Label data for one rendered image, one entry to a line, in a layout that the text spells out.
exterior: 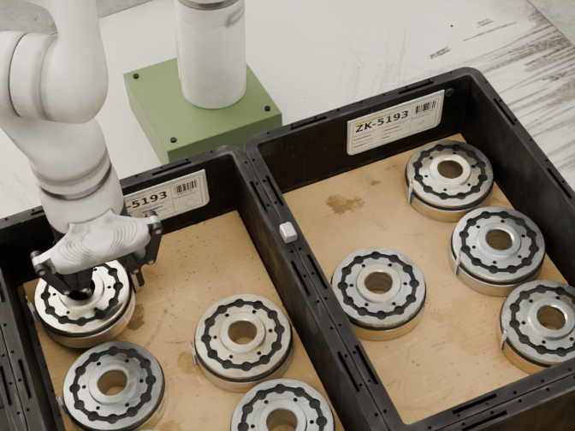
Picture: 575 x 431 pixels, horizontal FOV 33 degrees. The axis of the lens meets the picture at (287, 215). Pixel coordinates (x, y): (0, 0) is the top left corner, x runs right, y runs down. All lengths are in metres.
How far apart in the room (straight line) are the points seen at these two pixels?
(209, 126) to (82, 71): 0.56
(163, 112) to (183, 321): 0.38
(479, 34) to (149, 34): 0.52
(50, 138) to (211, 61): 0.48
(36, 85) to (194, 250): 0.39
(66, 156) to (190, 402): 0.31
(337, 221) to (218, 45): 0.30
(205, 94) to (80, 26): 0.56
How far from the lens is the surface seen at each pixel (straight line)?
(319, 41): 1.54
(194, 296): 1.08
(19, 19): 2.79
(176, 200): 1.10
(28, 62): 0.79
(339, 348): 0.92
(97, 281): 1.05
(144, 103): 1.37
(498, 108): 1.13
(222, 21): 1.25
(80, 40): 0.79
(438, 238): 1.13
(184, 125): 1.33
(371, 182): 1.17
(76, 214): 0.90
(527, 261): 1.09
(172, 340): 1.06
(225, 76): 1.31
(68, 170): 0.86
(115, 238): 0.89
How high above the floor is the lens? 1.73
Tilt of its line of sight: 52 degrees down
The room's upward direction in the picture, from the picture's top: 3 degrees counter-clockwise
